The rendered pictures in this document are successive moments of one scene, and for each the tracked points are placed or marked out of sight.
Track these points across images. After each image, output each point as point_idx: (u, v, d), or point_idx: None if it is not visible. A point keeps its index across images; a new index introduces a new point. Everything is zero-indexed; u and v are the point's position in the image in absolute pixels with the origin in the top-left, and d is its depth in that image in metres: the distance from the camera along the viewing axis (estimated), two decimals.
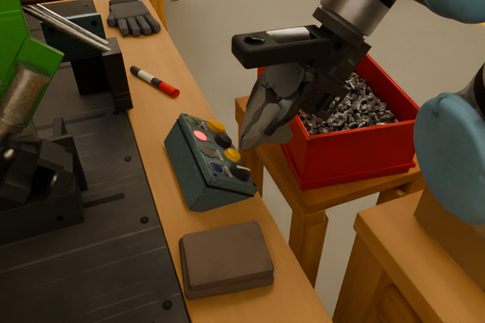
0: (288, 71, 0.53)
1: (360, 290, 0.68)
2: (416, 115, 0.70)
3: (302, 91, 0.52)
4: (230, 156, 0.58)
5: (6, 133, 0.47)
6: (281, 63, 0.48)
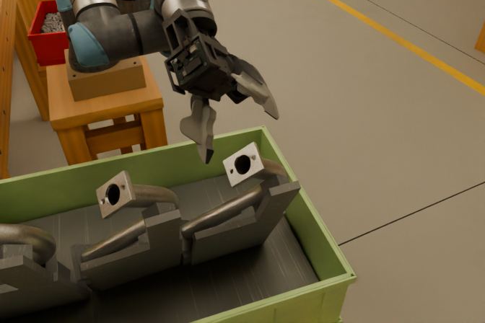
0: None
1: None
2: None
3: None
4: None
5: None
6: None
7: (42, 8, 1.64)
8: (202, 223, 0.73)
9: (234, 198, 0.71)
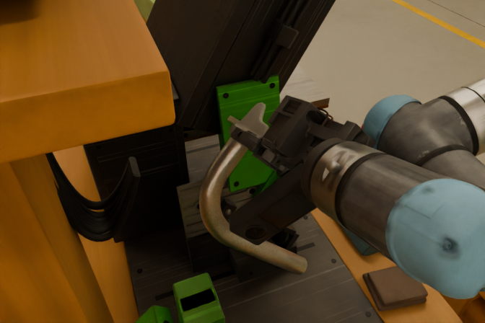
0: None
1: (452, 303, 1.01)
2: None
3: None
4: None
5: None
6: None
7: None
8: (283, 248, 0.67)
9: None
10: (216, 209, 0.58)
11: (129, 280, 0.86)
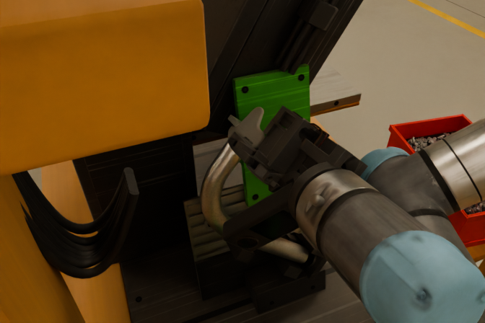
0: None
1: None
2: None
3: None
4: None
5: None
6: None
7: (391, 135, 1.07)
8: (285, 239, 0.69)
9: None
10: (216, 207, 0.59)
11: (126, 311, 0.73)
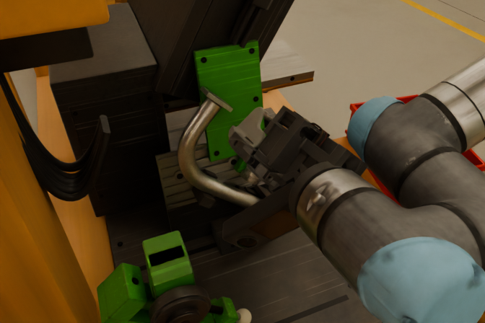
0: None
1: None
2: (475, 161, 1.02)
3: None
4: None
5: None
6: None
7: (352, 112, 1.20)
8: (250, 194, 0.82)
9: (222, 186, 0.78)
10: (190, 161, 0.73)
11: (110, 254, 0.85)
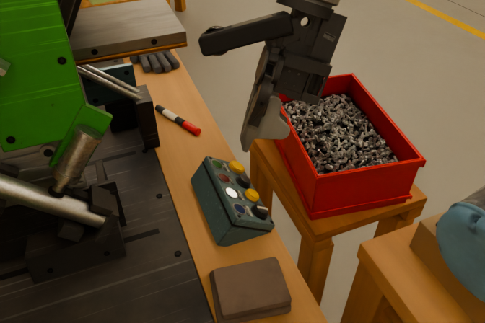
0: (263, 59, 0.53)
1: (362, 310, 0.76)
2: (412, 153, 0.78)
3: (272, 73, 0.51)
4: (250, 197, 0.66)
5: None
6: (239, 45, 0.50)
7: None
8: (75, 198, 0.59)
9: (18, 187, 0.54)
10: None
11: None
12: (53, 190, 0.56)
